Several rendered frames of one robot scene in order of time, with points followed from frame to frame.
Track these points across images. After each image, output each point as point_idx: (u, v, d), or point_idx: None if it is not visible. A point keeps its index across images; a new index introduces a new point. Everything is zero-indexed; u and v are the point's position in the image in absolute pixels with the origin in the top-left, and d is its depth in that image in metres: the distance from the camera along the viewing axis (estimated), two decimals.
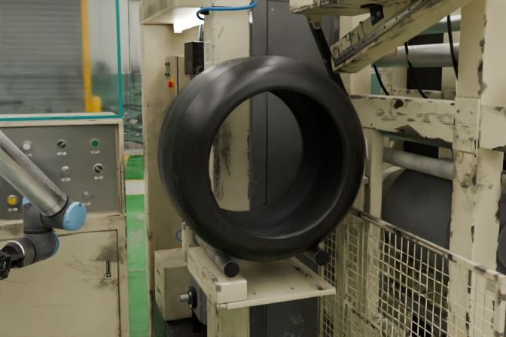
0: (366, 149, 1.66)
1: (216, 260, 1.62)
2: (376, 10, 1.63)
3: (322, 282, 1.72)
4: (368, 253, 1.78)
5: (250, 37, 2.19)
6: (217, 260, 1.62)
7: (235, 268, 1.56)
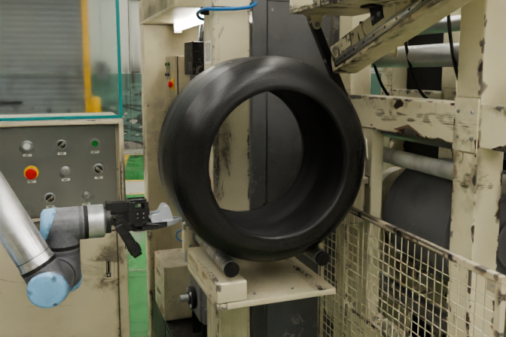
0: (366, 149, 1.66)
1: (216, 260, 1.62)
2: (376, 10, 1.63)
3: (322, 282, 1.72)
4: (368, 253, 1.78)
5: (250, 37, 2.19)
6: (217, 260, 1.62)
7: (235, 268, 1.56)
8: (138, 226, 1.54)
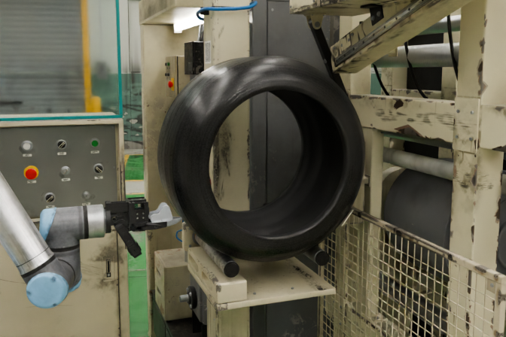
0: (345, 219, 1.67)
1: None
2: (376, 10, 1.63)
3: (322, 282, 1.72)
4: (368, 253, 1.78)
5: (250, 37, 2.19)
6: None
7: (230, 273, 1.56)
8: (138, 226, 1.54)
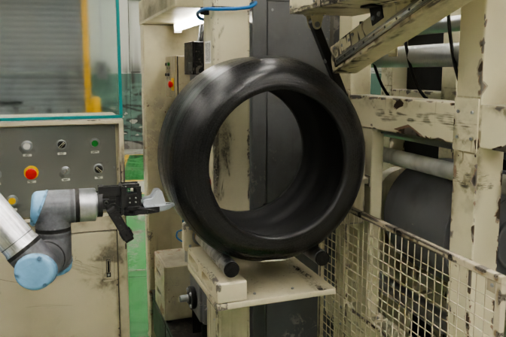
0: (270, 261, 1.61)
1: None
2: (376, 10, 1.63)
3: (322, 282, 1.72)
4: (368, 253, 1.78)
5: (250, 37, 2.19)
6: None
7: (230, 268, 1.55)
8: (129, 210, 1.52)
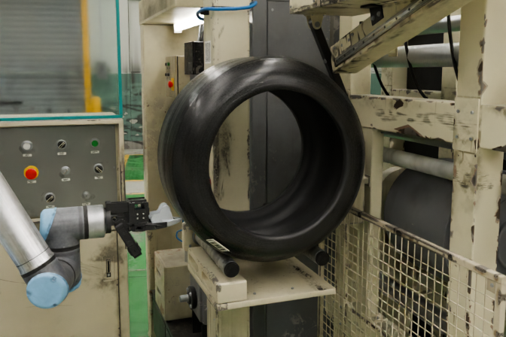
0: (215, 244, 1.54)
1: None
2: (376, 10, 1.63)
3: (322, 282, 1.72)
4: (368, 253, 1.78)
5: (250, 37, 2.19)
6: None
7: (229, 268, 1.55)
8: (138, 226, 1.54)
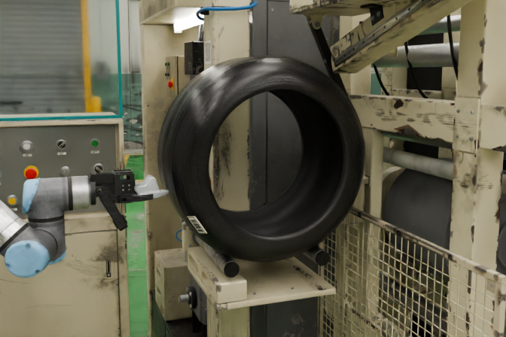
0: (195, 223, 1.52)
1: None
2: (376, 10, 1.63)
3: (322, 282, 1.72)
4: (368, 253, 1.78)
5: (250, 37, 2.19)
6: (230, 256, 1.63)
7: (231, 274, 1.56)
8: (123, 198, 1.51)
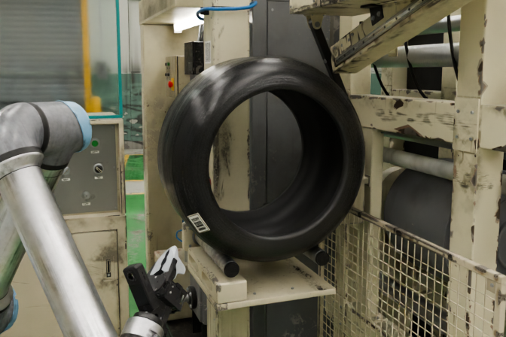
0: (196, 222, 1.52)
1: None
2: (376, 10, 1.63)
3: (322, 282, 1.72)
4: (368, 253, 1.78)
5: (250, 37, 2.19)
6: (230, 256, 1.63)
7: (231, 274, 1.56)
8: None
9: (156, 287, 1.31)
